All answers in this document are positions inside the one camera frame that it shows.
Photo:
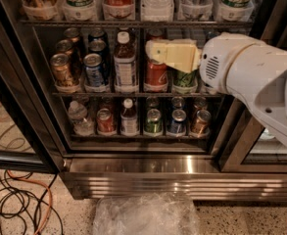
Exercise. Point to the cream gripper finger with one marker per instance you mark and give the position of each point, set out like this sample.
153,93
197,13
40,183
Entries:
179,54

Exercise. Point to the clear water bottle top shelf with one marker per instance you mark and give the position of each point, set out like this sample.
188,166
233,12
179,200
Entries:
157,10

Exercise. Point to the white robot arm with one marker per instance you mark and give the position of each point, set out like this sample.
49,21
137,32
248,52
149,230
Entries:
238,65

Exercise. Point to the green can front middle shelf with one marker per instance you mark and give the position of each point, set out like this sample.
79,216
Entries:
184,79

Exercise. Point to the brown tea bottle middle shelf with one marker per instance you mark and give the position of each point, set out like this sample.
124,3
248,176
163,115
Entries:
125,60

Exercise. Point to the brown tea bottle shelf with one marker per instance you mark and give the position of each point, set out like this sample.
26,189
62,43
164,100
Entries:
129,120
125,60

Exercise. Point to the blue can bottom shelf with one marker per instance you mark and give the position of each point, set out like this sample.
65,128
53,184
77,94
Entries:
177,123

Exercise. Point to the blue can shelf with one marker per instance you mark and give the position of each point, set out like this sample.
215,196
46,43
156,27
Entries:
96,72
177,123

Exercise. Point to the gold can bottom shelf right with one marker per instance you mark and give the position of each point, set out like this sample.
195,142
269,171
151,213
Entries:
201,121

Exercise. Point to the gold can shelf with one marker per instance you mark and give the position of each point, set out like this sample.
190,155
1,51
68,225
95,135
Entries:
66,70
201,121

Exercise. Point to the green can bottom shelf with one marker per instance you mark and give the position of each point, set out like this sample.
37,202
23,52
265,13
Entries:
154,121

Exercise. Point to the brown tea bottle bottom shelf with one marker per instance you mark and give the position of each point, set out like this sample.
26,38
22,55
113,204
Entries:
129,120

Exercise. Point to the blue can front middle shelf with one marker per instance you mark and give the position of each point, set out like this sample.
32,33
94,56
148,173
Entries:
96,72

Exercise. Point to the stainless steel glass-door fridge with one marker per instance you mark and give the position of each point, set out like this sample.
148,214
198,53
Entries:
230,164

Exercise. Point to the red can bottom shelf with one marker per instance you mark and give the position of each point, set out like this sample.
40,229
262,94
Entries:
105,121

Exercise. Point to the gold can front middle shelf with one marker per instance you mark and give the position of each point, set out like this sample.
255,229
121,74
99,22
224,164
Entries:
66,70

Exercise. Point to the small water bottle bottom shelf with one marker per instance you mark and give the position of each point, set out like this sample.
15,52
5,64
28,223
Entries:
83,124

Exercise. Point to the open fridge glass door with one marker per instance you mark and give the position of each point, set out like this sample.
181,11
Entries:
22,103

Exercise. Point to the red cola can front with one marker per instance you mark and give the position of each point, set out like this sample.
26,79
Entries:
156,73

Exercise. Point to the blue can second row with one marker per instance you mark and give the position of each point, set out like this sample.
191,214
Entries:
99,47

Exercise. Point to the gold can second row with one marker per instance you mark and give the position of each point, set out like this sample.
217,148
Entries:
67,46

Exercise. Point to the crumpled clear plastic bag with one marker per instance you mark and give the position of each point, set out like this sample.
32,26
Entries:
150,214

